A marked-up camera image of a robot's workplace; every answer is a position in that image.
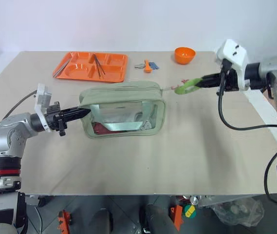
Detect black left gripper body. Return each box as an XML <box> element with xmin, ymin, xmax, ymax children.
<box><xmin>46</xmin><ymin>101</ymin><xmax>69</xmax><ymax>137</ymax></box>

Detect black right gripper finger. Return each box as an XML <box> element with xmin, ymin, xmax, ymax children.
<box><xmin>197</xmin><ymin>73</ymin><xmax>223</xmax><ymax>84</ymax></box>
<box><xmin>197</xmin><ymin>79</ymin><xmax>223</xmax><ymax>88</ymax></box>

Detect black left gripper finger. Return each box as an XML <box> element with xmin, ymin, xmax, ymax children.
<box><xmin>63</xmin><ymin>114</ymin><xmax>88</xmax><ymax>122</ymax></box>
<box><xmin>62</xmin><ymin>107</ymin><xmax>92</xmax><ymax>116</ymax></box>

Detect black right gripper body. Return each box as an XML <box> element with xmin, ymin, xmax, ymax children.
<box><xmin>216</xmin><ymin>60</ymin><xmax>240</xmax><ymax>96</ymax></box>

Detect green clear-window zipper pouch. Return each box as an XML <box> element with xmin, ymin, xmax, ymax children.
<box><xmin>78</xmin><ymin>80</ymin><xmax>167</xmax><ymax>140</ymax></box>

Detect orange plastic bowl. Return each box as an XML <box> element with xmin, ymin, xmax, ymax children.
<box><xmin>174</xmin><ymin>46</ymin><xmax>197</xmax><ymax>65</ymax></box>

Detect orange compartment tray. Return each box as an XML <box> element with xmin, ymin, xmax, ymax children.
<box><xmin>52</xmin><ymin>51</ymin><xmax>129</xmax><ymax>83</ymax></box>

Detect silver metal chopsticks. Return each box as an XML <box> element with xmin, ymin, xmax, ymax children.
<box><xmin>53</xmin><ymin>59</ymin><xmax>72</xmax><ymax>79</ymax></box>

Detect dark chopstick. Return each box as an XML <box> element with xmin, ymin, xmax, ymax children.
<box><xmin>93</xmin><ymin>54</ymin><xmax>103</xmax><ymax>77</ymax></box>
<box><xmin>94</xmin><ymin>54</ymin><xmax>106</xmax><ymax>75</ymax></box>

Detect black table caster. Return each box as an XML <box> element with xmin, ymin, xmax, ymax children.
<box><xmin>37</xmin><ymin>195</ymin><xmax>54</xmax><ymax>208</ymax></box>

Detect orange black clamp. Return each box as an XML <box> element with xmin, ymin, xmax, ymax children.
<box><xmin>56</xmin><ymin>210</ymin><xmax>73</xmax><ymax>234</ymax></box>
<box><xmin>169</xmin><ymin>204</ymin><xmax>184</xmax><ymax>232</ymax></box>

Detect green yellow round tag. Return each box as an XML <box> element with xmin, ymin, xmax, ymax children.
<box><xmin>184</xmin><ymin>204</ymin><xmax>198</xmax><ymax>218</ymax></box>

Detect clear plastic bag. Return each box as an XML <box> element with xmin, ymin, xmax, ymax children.
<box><xmin>210</xmin><ymin>196</ymin><xmax>265</xmax><ymax>228</ymax></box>

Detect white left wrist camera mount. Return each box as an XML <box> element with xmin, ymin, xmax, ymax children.
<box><xmin>34</xmin><ymin>83</ymin><xmax>54</xmax><ymax>134</ymax></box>

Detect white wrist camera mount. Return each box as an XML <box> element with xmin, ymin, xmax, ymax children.
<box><xmin>34</xmin><ymin>83</ymin><xmax>54</xmax><ymax>134</ymax></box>
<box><xmin>214</xmin><ymin>39</ymin><xmax>250</xmax><ymax>92</ymax></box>

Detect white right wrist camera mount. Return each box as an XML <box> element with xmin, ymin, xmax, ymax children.
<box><xmin>214</xmin><ymin>39</ymin><xmax>250</xmax><ymax>92</ymax></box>

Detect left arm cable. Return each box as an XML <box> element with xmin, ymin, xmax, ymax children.
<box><xmin>2</xmin><ymin>90</ymin><xmax>38</xmax><ymax>120</ymax></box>

